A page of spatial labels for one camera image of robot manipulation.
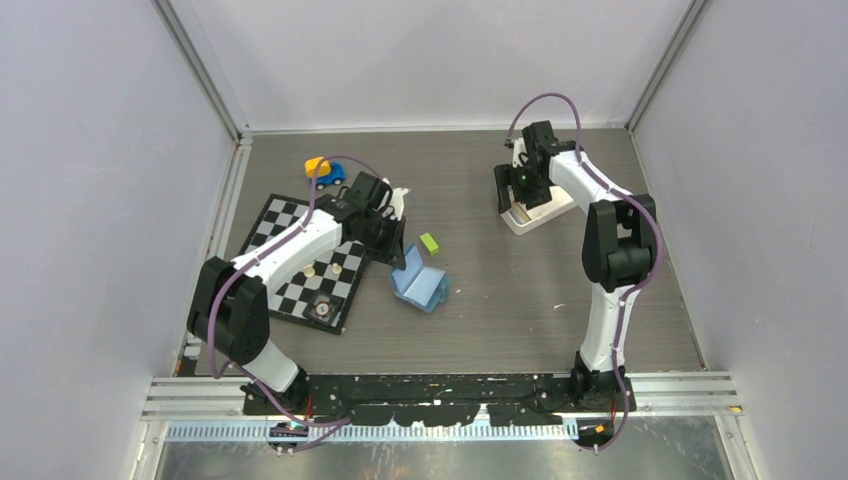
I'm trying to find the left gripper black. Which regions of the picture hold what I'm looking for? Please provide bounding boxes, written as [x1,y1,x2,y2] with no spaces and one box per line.
[359,212,405,269]

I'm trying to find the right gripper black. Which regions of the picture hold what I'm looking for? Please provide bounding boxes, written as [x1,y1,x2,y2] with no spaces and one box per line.
[493,160,551,214]

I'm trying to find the stack of credit cards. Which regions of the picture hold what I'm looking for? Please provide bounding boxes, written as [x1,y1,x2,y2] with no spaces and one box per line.
[512,203,531,223]

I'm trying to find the blue card holder wallet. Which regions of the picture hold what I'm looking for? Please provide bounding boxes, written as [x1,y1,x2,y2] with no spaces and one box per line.
[389,245,452,313]

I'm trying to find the white plastic box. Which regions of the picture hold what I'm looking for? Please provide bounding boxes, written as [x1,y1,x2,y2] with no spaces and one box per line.
[501,186,578,235]

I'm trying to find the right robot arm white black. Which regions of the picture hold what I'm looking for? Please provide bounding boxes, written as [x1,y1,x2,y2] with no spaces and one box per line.
[494,121,663,411]

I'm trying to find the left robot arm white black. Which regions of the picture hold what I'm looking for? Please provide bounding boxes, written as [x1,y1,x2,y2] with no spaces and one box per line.
[186,172,410,414]

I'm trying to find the green block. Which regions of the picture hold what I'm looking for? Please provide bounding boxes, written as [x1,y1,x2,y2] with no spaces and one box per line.
[419,233,440,255]

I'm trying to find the black white chessboard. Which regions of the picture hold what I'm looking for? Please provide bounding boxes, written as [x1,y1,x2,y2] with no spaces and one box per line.
[235,193,372,336]

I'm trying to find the small compass in black case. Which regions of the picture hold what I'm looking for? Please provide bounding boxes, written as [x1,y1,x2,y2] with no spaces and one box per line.
[304,291,342,326]

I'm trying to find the blue yellow toy car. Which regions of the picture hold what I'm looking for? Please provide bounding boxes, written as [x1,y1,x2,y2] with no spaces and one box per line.
[304,157,346,190]

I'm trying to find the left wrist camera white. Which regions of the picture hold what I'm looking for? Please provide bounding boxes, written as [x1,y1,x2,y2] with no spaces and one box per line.
[387,187,410,221]

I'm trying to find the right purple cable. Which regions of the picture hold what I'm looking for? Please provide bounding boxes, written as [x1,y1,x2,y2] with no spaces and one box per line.
[506,92,665,454]

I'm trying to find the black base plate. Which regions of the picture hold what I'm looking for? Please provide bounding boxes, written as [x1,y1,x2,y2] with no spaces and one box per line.
[242,373,636,427]

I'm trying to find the aluminium frame rail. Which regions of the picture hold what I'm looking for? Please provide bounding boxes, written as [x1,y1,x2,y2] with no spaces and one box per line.
[142,371,743,446]

